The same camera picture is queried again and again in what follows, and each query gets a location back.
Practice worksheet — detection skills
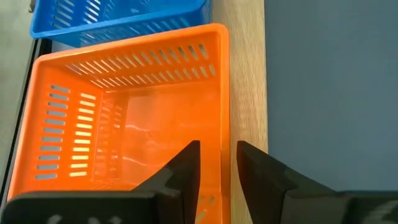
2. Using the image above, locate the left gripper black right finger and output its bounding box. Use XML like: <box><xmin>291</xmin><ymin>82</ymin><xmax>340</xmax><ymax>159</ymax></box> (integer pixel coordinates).
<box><xmin>236</xmin><ymin>140</ymin><xmax>398</xmax><ymax>224</ymax></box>

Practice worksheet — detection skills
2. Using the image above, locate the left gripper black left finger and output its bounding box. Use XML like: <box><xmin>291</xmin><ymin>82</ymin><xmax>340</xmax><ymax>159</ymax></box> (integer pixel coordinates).
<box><xmin>0</xmin><ymin>139</ymin><xmax>201</xmax><ymax>224</ymax></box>

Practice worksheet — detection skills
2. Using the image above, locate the orange basket with white scuffs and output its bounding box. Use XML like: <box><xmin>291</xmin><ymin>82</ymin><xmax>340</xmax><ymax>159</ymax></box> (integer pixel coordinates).
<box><xmin>6</xmin><ymin>23</ymin><xmax>231</xmax><ymax>224</ymax></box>

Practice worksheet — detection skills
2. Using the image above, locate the blue plastic basket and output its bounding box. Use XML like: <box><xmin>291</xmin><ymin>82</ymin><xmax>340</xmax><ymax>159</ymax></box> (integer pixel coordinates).
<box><xmin>29</xmin><ymin>0</ymin><xmax>212</xmax><ymax>48</ymax></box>

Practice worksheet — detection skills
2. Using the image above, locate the blue table mat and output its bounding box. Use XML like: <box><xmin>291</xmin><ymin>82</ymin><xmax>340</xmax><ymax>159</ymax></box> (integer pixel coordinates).
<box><xmin>263</xmin><ymin>0</ymin><xmax>398</xmax><ymax>193</ymax></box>

